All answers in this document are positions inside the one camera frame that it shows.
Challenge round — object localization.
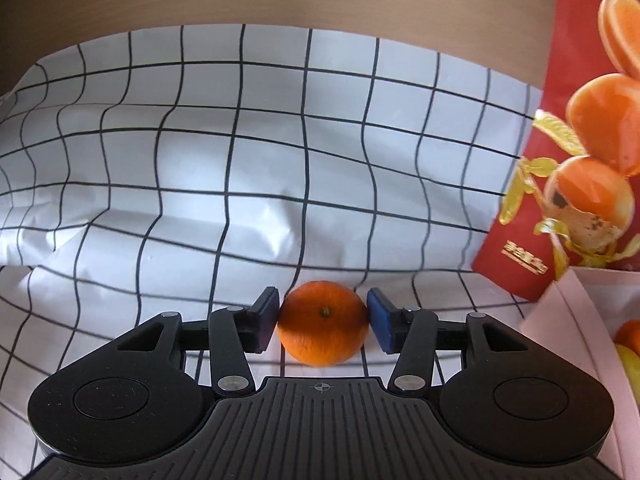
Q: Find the mandarin orange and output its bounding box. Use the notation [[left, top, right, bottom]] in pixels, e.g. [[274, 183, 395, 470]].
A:
[[277, 281, 369, 367]]

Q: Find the large orange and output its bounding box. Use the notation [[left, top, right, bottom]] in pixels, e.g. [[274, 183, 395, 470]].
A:
[[614, 318, 640, 356]]

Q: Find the yellow-green guava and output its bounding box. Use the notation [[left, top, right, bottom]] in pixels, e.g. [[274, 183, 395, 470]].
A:
[[615, 344, 640, 408]]

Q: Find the pink gift box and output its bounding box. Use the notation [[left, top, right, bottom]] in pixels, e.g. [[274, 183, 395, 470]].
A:
[[520, 266, 639, 479]]

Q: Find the white black-grid tablecloth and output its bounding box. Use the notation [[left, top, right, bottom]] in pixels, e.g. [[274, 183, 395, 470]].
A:
[[1, 25, 540, 479]]

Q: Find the red snack bag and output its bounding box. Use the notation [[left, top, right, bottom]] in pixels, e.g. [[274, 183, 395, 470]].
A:
[[473, 0, 639, 301]]

